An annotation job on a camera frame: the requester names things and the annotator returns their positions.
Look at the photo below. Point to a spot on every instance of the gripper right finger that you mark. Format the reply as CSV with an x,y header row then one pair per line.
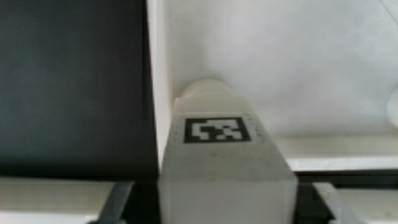
x,y
322,207

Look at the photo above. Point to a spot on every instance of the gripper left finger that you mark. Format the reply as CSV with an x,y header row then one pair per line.
x,y
132,207

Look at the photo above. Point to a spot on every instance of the white table leg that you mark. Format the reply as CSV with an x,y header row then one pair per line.
x,y
228,184

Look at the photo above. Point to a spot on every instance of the white square table top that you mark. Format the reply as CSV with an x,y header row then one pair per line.
x,y
305,53

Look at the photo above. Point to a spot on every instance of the white U-shaped obstacle fence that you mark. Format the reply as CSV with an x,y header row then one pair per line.
x,y
65,202

